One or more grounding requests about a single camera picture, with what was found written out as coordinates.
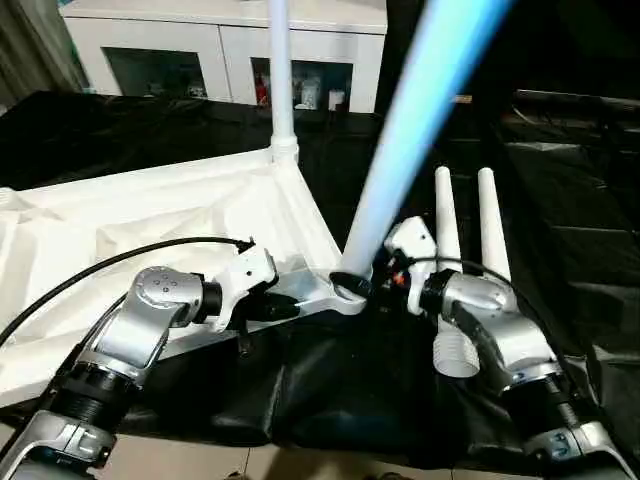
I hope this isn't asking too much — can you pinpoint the white plastic table leg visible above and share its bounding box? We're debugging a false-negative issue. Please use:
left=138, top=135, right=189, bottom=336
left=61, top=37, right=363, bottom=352
left=266, top=0, right=302, bottom=167
left=431, top=166, right=484, bottom=380
left=339, top=0, right=514, bottom=293
left=476, top=166, right=514, bottom=285

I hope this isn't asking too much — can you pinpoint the white plastic table top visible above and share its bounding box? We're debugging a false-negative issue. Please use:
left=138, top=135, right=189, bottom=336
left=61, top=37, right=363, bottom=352
left=0, top=148, right=370, bottom=408

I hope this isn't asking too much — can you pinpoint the black plastic mat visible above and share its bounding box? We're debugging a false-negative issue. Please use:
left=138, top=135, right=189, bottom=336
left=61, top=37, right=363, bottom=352
left=0, top=90, right=640, bottom=471

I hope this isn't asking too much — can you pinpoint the white cabinet with glass doors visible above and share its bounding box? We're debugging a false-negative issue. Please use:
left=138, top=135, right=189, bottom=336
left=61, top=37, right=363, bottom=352
left=58, top=0, right=389, bottom=114

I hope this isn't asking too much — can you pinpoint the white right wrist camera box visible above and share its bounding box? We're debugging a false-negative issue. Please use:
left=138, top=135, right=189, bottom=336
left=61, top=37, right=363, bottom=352
left=384, top=214, right=439, bottom=317

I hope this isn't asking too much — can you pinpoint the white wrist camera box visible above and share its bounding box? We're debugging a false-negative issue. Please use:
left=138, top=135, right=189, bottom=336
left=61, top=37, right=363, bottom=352
left=384, top=214, right=439, bottom=317
left=204, top=244, right=282, bottom=333

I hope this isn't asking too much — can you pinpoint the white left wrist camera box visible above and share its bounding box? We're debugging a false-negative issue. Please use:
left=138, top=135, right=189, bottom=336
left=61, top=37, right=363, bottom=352
left=204, top=244, right=282, bottom=333

